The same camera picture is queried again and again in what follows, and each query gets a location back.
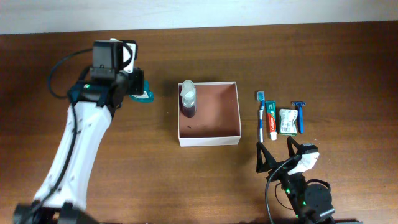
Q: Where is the white cardboard box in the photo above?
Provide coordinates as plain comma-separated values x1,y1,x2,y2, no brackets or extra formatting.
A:
177,82,242,147

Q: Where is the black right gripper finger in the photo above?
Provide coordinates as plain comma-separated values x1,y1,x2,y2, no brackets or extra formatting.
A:
287,136,300,157
256,142,277,173

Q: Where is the clear bottle purple liquid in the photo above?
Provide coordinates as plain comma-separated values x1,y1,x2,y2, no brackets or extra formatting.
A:
180,80,197,118

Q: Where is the blue disposable razor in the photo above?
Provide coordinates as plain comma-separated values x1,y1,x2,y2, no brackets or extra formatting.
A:
292,101,306,134

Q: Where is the green white packet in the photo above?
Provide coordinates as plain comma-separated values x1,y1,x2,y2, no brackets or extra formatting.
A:
279,109,298,136

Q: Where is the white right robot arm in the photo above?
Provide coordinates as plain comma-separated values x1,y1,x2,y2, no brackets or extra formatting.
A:
256,136,360,224

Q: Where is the blue white toothbrush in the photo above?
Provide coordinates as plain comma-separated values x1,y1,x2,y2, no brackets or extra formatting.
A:
257,91,265,143

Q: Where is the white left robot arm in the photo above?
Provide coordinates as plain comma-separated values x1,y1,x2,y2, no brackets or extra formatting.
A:
13,39,145,223

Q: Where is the red green toothpaste tube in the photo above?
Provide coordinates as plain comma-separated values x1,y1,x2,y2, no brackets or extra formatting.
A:
266,100,277,141

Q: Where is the teal mouthwash bottle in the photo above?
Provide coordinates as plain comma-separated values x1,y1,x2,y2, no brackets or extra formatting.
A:
129,80,154,103

